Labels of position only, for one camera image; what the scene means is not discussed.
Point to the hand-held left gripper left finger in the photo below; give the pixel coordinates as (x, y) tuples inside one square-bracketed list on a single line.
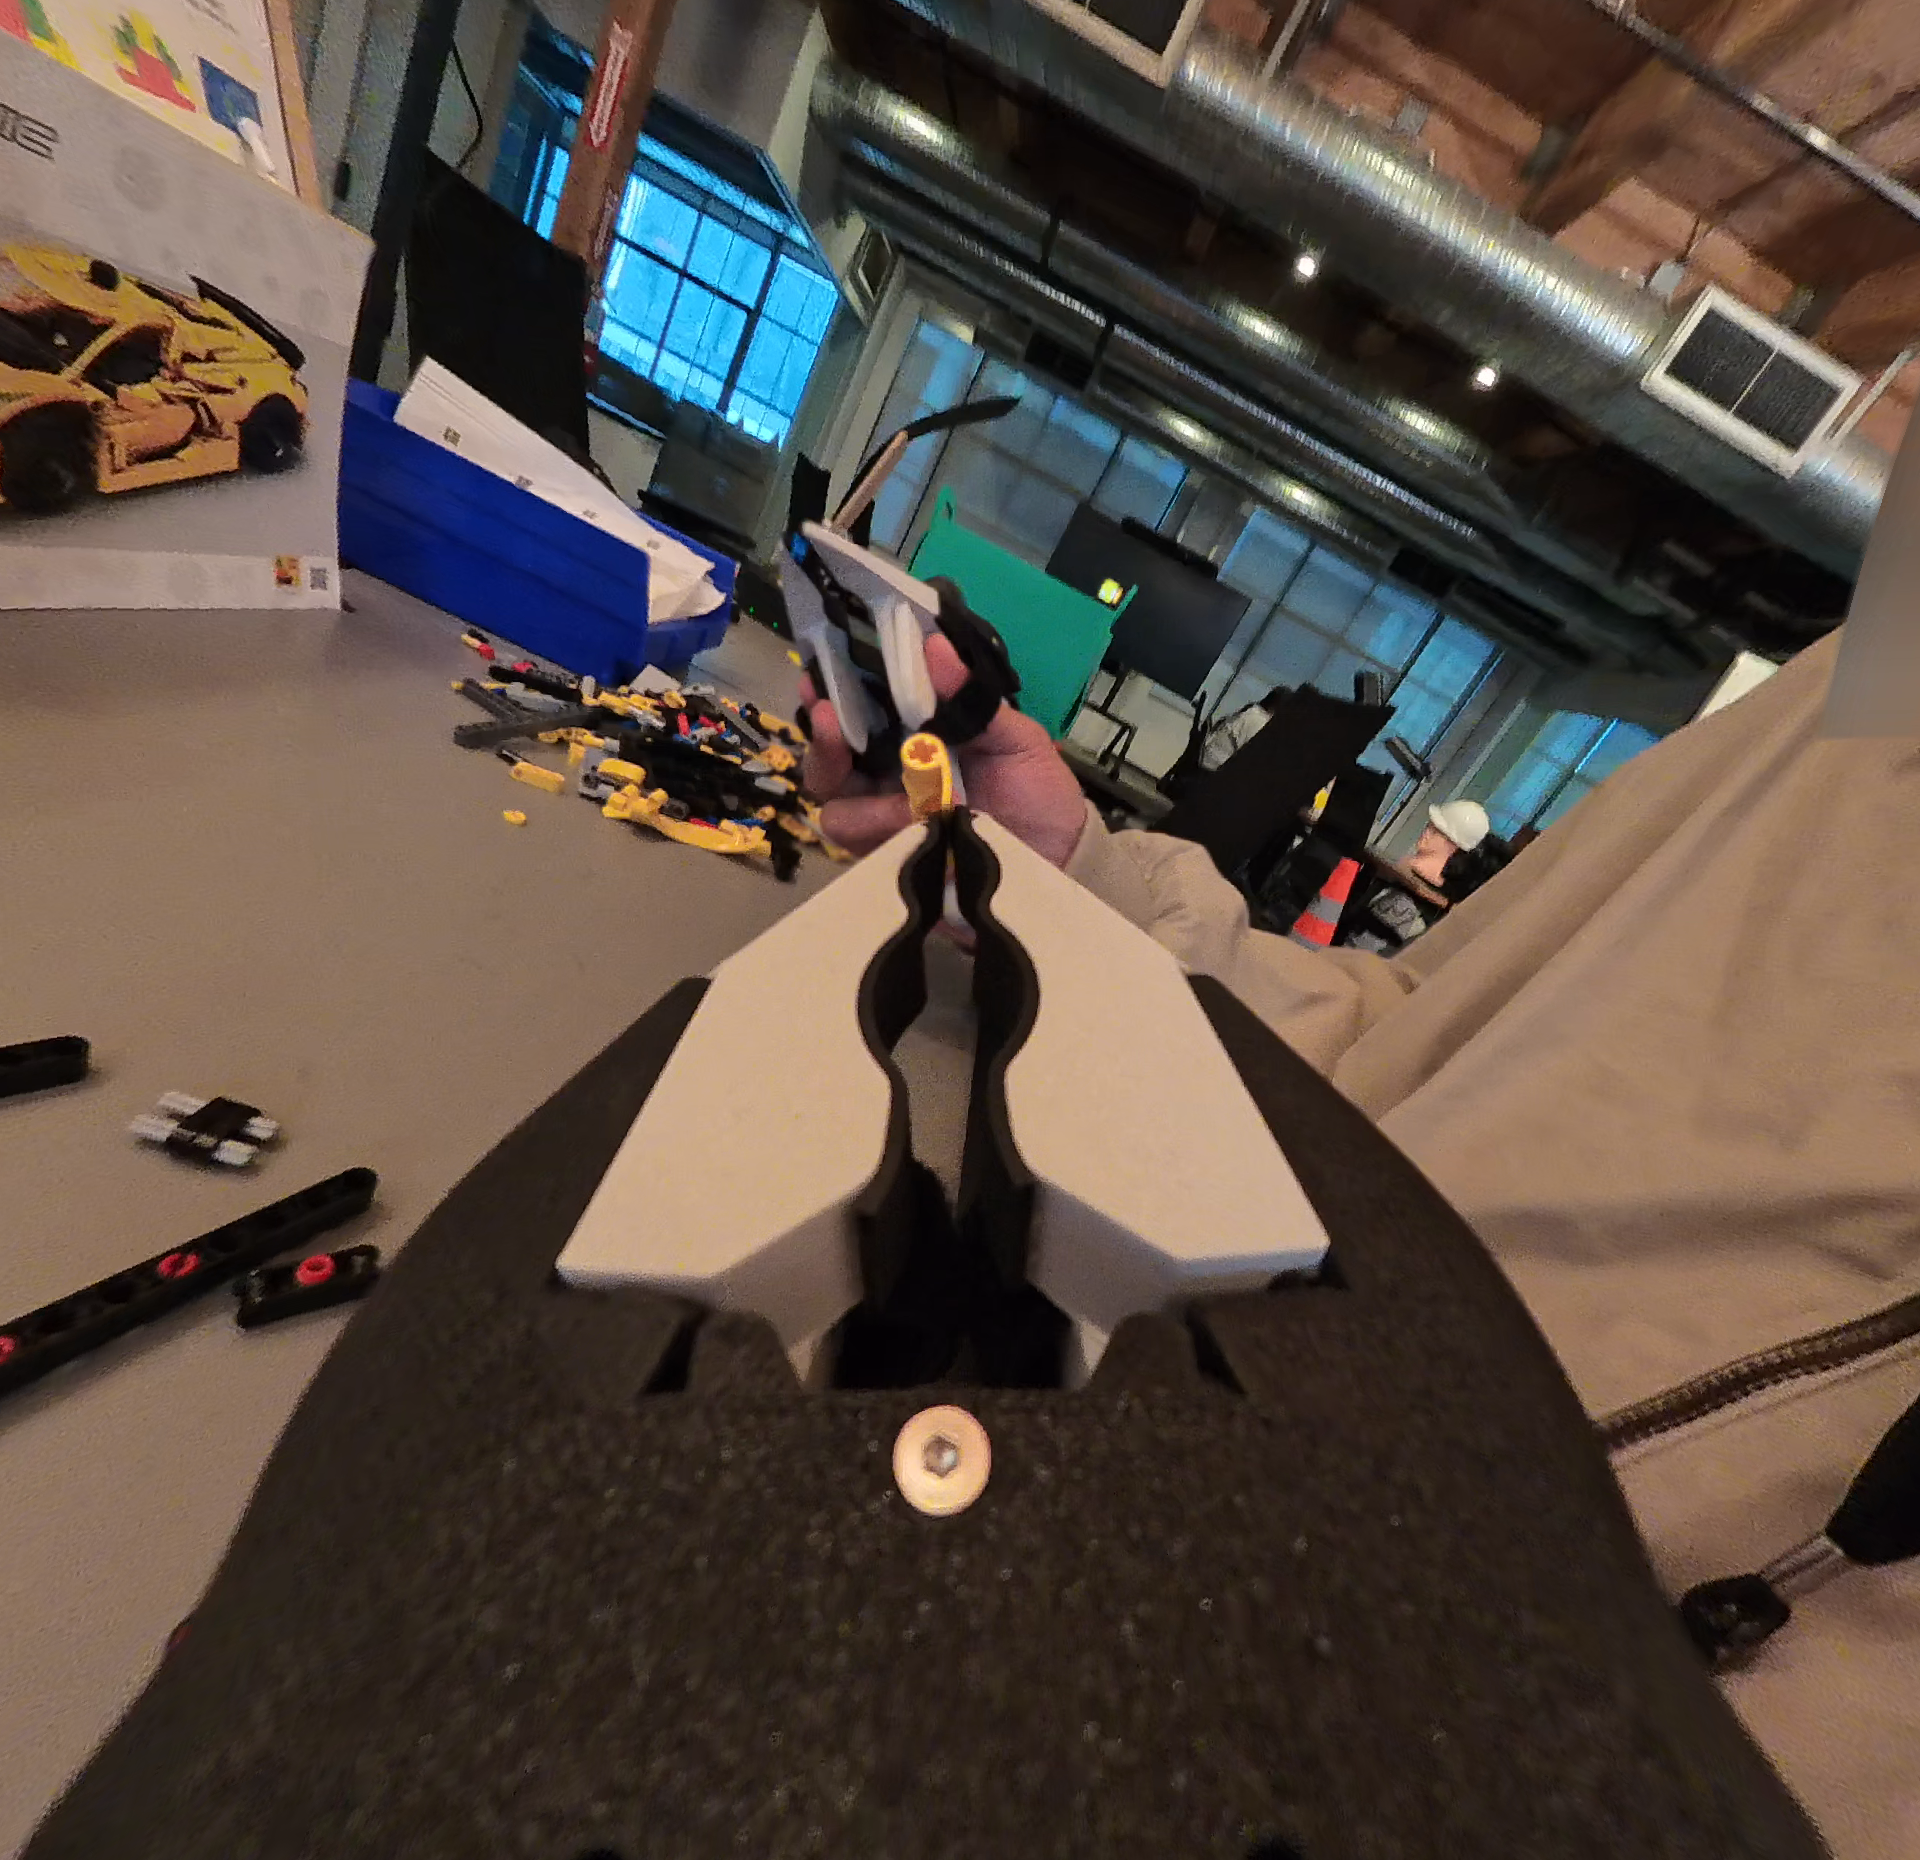
[(736, 1123)]

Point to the white booklet yellow car picture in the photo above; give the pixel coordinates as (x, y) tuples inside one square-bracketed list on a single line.
[(152, 464)]

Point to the person's beige jacket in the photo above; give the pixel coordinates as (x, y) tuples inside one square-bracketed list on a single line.
[(1650, 1065)]

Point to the pile of toy bricks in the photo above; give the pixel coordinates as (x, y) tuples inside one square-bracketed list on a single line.
[(690, 757)]

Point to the yellow beam assembly with pins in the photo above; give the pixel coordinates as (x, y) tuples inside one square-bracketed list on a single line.
[(928, 778)]

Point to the wooden desk lamp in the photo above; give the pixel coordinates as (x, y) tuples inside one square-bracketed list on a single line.
[(961, 416)]

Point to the black standing panel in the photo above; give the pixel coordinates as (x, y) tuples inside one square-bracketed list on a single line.
[(496, 314)]

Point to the short black brick red pin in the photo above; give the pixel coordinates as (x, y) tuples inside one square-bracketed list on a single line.
[(308, 1283)]

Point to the black beam two red pins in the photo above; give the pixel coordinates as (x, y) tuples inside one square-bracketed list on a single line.
[(38, 1065)]

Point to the grey desk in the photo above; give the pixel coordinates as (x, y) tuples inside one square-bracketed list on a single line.
[(300, 870)]

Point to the person's right hand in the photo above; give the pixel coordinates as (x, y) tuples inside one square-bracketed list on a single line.
[(1021, 778)]

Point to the blue plastic bin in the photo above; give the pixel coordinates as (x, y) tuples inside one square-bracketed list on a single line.
[(481, 540)]

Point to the grey black axle connector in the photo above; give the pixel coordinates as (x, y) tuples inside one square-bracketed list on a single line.
[(202, 1128)]

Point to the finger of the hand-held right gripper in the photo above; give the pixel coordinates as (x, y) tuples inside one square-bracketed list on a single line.
[(869, 566), (825, 645)]

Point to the person's right forearm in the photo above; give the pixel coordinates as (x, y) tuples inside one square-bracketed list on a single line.
[(1245, 945)]

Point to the orange traffic cone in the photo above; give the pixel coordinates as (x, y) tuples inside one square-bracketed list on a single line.
[(1328, 907)]

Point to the black beam three red pins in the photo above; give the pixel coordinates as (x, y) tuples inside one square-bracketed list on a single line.
[(180, 1275)]

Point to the wooden post red sign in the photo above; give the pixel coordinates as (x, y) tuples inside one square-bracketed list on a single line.
[(616, 92)]

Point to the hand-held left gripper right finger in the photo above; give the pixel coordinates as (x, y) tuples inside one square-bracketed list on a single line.
[(1156, 1123)]

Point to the folded white instruction sheets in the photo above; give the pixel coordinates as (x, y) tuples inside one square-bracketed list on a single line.
[(524, 464)]

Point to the black jacket zipper pull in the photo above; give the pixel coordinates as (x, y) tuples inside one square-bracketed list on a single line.
[(1725, 1612)]

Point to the gridded glass window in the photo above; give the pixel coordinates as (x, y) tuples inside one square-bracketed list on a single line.
[(707, 298)]

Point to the silver ventilation duct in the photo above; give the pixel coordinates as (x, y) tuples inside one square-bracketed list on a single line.
[(1426, 225)]

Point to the black wall screen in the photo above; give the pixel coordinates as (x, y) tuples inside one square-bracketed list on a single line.
[(1170, 616)]

